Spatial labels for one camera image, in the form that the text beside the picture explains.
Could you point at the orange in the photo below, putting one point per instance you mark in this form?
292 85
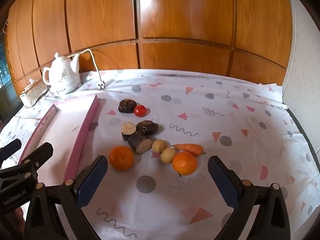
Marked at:
184 163
121 158

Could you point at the white ceramic kettle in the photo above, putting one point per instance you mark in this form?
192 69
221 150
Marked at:
62 77

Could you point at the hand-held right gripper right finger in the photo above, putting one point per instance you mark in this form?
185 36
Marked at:
222 182

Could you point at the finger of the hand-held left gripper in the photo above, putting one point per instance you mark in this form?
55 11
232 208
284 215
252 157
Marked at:
41 153
11 148

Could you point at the wooden panelled wardrobe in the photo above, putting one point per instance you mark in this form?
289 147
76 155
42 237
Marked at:
175 17

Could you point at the window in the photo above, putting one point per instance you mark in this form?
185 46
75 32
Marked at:
3 70

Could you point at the orange carrot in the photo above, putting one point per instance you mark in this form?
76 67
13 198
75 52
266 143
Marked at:
190 149

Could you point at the small tan potato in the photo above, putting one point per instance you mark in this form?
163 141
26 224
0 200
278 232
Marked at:
159 146
168 155

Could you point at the pink tray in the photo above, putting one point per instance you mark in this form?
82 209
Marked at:
82 130

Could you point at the white printed tablecloth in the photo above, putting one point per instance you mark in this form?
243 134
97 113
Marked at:
200 105

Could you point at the dark cut sugarcane piece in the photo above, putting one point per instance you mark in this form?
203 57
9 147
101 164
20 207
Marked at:
139 143
128 129

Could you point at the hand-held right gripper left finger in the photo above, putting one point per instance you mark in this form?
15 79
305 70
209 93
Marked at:
92 180

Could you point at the red cherry tomato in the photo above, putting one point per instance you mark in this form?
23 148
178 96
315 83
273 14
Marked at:
140 110

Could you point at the dark brown water chestnut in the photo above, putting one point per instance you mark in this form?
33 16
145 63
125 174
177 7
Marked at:
147 127
127 105

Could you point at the silver ornate tissue box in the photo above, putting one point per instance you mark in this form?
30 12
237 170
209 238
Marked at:
32 93

